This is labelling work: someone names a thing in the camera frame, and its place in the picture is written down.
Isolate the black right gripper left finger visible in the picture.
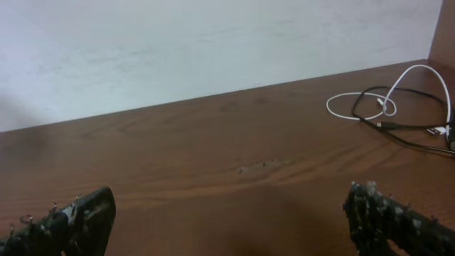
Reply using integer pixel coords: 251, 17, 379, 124
1, 187, 116, 256

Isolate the thin black cable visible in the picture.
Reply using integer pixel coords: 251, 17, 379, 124
350, 85, 455, 156

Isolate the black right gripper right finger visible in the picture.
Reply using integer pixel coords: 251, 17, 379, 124
343, 181, 454, 256

